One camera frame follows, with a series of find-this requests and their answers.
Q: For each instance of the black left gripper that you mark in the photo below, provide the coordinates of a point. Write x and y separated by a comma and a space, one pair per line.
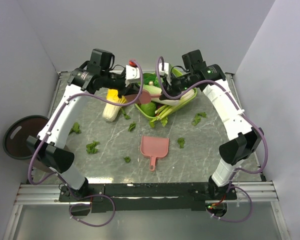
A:
132, 88

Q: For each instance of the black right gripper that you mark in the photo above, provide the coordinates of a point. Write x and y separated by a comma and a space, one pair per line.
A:
170, 90

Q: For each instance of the pink hand brush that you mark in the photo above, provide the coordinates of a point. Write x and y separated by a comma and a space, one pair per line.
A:
144, 98

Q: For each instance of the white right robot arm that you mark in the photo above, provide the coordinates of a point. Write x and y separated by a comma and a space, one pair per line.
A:
243, 136

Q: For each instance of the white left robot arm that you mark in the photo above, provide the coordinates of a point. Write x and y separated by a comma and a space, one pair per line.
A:
49, 145

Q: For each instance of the green bok choy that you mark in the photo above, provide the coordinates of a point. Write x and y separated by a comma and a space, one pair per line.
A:
180, 98

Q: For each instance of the large green napa cabbage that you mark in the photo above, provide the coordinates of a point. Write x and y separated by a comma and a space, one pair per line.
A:
153, 90

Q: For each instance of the green round cabbage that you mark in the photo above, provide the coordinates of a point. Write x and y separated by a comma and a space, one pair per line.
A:
149, 108

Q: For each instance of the green celery stalks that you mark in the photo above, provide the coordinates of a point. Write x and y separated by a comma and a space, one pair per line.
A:
161, 114

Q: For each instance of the green plastic basket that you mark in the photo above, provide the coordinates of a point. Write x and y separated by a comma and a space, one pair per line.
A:
151, 79

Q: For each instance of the yellow napa cabbage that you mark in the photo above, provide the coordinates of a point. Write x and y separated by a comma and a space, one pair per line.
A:
111, 111

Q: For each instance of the pink dustpan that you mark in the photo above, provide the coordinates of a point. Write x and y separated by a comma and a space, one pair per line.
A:
154, 148

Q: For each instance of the brown round bin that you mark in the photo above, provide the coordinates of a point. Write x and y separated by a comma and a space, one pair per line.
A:
14, 141

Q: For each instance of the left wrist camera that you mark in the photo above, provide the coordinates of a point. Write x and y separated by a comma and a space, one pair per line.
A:
132, 73

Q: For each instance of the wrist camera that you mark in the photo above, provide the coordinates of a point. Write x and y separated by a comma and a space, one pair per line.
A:
164, 70
132, 73

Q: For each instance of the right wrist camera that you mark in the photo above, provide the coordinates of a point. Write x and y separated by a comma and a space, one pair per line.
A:
164, 70

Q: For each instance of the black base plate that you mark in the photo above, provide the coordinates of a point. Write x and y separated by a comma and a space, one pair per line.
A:
149, 196

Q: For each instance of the aluminium rail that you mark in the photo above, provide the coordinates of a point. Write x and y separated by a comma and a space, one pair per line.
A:
49, 194

